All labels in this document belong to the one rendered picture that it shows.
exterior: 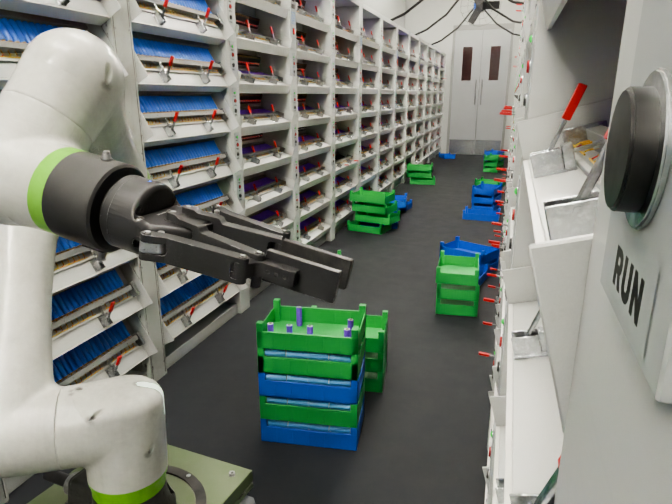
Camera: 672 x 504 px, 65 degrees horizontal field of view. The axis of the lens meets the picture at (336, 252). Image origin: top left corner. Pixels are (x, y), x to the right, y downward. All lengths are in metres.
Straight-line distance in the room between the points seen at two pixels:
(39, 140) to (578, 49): 0.61
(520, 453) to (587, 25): 0.50
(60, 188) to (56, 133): 0.09
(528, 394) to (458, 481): 1.09
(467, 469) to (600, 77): 1.22
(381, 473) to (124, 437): 0.89
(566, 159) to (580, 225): 0.27
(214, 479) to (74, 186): 0.72
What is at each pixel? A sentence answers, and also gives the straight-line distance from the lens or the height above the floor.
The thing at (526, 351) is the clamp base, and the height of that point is 0.76.
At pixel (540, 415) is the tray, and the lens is 0.52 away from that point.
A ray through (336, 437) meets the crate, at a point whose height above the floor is 0.04.
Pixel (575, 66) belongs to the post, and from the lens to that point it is 0.73.
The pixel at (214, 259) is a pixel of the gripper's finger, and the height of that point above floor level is 0.90.
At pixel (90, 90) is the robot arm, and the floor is 1.04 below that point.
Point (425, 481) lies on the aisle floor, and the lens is 1.62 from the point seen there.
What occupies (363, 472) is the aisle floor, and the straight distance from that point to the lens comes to 1.63.
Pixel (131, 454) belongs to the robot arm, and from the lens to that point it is 0.95.
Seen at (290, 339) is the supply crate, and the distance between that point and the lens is 1.54.
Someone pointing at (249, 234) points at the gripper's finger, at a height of 0.90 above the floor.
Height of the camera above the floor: 1.03
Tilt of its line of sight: 17 degrees down
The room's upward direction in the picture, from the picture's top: straight up
